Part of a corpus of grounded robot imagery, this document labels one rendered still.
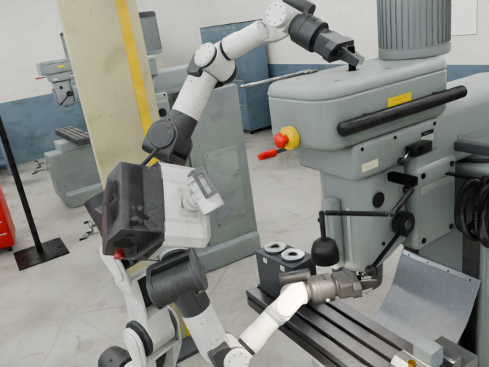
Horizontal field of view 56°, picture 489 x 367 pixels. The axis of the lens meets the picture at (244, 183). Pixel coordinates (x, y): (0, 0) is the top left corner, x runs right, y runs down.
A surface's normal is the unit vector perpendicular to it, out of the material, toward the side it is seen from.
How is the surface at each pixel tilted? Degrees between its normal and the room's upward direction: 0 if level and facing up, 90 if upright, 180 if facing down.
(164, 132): 61
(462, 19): 90
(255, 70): 90
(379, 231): 90
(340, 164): 90
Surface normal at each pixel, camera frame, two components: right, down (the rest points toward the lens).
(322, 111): -0.31, 0.36
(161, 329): 0.72, -0.03
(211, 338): 0.40, 0.13
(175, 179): 0.57, -0.39
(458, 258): -0.84, 0.29
